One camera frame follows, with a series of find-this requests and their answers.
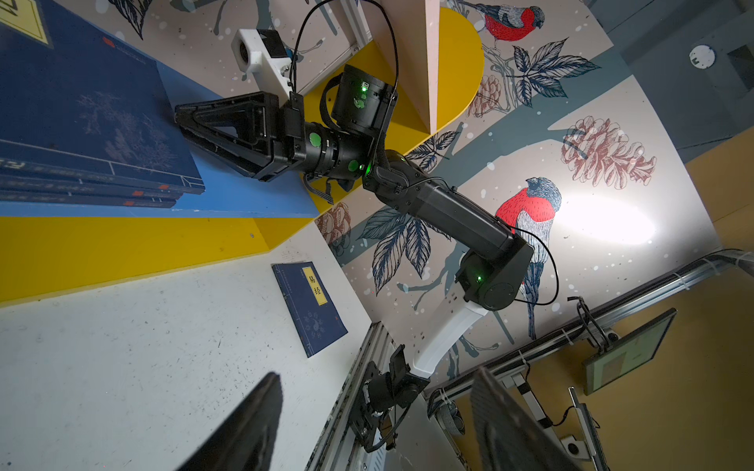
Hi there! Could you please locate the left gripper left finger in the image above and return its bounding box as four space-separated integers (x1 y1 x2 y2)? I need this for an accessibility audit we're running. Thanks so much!
178 372 283 471

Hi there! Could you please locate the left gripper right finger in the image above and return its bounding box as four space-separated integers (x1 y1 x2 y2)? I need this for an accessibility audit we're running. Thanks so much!
471 367 579 471

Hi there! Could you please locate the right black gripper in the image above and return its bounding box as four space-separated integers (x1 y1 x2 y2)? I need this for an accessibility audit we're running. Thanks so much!
175 92 368 182

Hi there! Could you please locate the navy blue book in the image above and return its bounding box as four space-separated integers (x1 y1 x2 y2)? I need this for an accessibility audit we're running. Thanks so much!
1 175 183 200
1 1 205 194
271 262 348 358
1 190 177 208

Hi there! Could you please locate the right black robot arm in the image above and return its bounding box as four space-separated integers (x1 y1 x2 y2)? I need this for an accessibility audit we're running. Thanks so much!
175 66 533 379

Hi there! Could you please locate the monitor on stand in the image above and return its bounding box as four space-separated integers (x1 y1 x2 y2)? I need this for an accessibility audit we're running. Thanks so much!
583 308 677 394

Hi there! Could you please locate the yellow pink blue shelf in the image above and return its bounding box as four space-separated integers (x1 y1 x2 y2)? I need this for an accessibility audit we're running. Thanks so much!
1 8 484 307

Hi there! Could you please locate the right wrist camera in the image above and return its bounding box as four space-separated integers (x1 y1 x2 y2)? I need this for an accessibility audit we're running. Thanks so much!
232 29 292 105

